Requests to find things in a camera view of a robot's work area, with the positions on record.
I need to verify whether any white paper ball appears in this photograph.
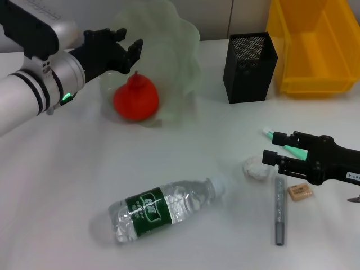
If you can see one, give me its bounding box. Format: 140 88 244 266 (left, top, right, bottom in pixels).
242 156 271 181

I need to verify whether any beige eraser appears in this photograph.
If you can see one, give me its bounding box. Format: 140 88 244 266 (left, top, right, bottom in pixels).
287 182 315 202

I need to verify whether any clear water bottle green label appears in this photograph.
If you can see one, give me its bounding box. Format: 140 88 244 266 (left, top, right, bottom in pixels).
108 177 226 245

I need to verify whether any grey marker pen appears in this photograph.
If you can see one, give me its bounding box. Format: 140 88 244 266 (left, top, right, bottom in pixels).
274 176 286 247

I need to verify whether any translucent green wavy fruit plate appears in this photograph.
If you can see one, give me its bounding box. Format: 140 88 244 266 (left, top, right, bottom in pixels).
100 0 203 127

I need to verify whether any yellow plastic storage bin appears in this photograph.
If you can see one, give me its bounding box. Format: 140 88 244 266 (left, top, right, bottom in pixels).
265 0 360 99

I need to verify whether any mint green pen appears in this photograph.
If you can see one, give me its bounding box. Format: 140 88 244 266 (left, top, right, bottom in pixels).
263 126 309 163

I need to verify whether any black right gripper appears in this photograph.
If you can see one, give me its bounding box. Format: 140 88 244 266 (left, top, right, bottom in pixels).
262 130 360 186

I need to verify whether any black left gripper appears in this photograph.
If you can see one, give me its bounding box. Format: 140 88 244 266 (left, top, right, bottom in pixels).
69 27 144 85

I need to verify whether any black mesh pen holder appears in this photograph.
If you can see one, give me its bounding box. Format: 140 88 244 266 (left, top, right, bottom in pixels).
223 31 279 104

